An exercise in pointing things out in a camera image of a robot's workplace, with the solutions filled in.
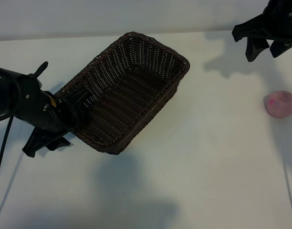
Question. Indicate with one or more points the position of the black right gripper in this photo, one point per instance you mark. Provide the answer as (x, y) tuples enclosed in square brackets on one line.
[(279, 26)]

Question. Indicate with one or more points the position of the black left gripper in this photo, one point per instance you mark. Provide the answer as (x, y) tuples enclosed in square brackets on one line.
[(32, 145)]

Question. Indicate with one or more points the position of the pink peach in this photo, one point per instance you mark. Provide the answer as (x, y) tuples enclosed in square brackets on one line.
[(279, 105)]

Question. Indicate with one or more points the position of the dark brown wicker basket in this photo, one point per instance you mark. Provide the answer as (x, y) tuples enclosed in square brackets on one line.
[(131, 95)]

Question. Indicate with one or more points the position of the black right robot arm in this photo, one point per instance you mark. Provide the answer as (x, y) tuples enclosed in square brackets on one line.
[(286, 2)]

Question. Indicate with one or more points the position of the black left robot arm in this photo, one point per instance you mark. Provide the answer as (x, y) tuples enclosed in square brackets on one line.
[(5, 95)]

